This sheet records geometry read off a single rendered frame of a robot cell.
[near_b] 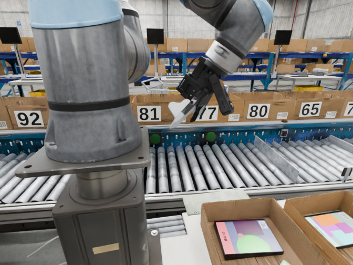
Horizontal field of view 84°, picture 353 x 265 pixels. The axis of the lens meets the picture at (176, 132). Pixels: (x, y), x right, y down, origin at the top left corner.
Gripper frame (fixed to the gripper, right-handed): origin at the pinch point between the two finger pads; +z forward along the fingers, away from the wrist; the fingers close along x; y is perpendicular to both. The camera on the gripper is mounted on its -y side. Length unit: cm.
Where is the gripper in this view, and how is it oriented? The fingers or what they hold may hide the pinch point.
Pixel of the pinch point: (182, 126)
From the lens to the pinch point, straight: 60.8
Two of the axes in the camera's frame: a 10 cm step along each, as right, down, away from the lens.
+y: -7.2, -6.5, 2.5
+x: -4.5, 1.6, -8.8
